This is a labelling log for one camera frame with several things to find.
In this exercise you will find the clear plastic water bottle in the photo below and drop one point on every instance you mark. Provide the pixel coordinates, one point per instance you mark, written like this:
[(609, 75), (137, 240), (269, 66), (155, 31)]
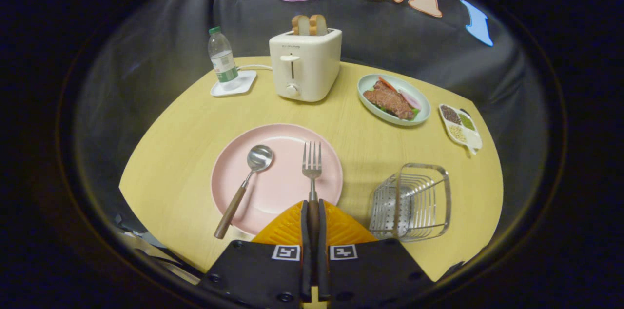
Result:
[(223, 60)]

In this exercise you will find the brown steak slices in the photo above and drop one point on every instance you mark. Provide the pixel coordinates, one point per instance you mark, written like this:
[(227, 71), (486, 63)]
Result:
[(390, 102)]

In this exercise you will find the white divided condiment dish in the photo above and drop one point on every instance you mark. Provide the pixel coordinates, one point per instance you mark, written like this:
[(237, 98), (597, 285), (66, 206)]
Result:
[(460, 126)]

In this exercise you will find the white toaster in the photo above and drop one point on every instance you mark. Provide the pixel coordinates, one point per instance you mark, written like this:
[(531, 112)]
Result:
[(307, 65)]

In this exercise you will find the pink plate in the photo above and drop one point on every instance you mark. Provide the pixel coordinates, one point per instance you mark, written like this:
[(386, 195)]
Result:
[(282, 182)]

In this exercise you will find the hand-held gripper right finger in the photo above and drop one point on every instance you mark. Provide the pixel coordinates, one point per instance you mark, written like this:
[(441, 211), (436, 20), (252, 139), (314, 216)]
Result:
[(370, 270)]

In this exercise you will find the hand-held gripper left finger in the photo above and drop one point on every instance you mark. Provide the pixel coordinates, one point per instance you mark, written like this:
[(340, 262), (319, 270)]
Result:
[(253, 270)]

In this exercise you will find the white square coaster tray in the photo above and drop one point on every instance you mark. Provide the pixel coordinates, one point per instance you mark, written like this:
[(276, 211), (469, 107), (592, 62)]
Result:
[(243, 86)]

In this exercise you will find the pale green plate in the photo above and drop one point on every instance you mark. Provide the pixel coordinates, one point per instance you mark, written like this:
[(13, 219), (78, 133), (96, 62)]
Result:
[(419, 111)]

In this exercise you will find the toast bread slice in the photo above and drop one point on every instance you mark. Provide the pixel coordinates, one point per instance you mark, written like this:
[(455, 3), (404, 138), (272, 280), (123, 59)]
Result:
[(319, 24), (300, 25)]

